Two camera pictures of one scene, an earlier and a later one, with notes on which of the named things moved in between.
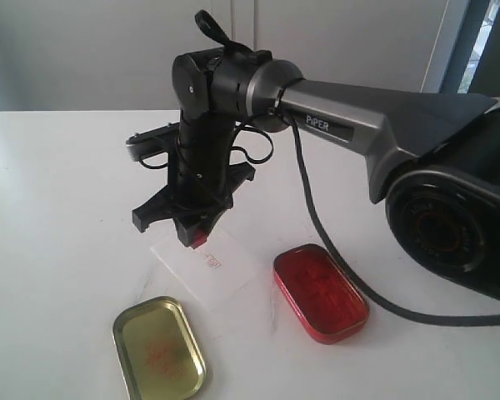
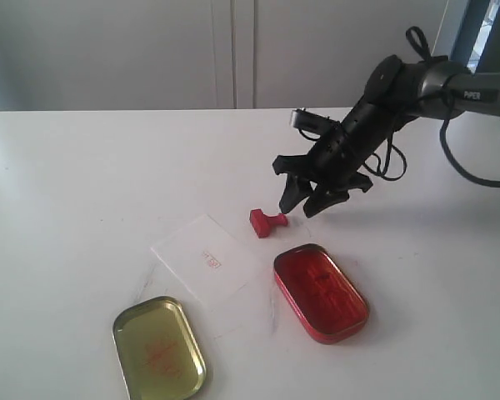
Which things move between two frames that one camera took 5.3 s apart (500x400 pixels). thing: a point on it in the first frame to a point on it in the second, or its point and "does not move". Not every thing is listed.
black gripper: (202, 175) to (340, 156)
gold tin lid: (159, 352) does not move
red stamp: (200, 237) to (262, 222)
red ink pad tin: (329, 307) does not move
